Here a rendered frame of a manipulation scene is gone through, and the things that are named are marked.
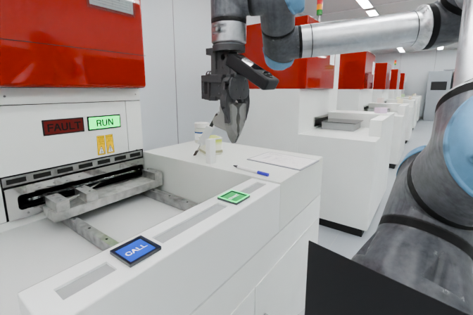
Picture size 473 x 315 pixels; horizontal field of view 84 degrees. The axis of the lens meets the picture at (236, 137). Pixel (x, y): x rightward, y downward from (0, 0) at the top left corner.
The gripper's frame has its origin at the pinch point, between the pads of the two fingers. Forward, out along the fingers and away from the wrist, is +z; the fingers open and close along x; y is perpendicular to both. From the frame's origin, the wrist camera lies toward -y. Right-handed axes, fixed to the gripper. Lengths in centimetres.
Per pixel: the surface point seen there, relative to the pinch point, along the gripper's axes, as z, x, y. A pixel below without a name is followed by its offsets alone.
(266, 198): 16.1, -7.2, -4.0
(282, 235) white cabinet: 31.1, -17.2, -4.0
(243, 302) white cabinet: 38.3, 2.9, -4.3
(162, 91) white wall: -9, -145, 207
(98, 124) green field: 1, 2, 58
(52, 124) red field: 0, 16, 58
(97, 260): 14.7, 30.7, 3.6
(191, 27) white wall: -83, -191, 207
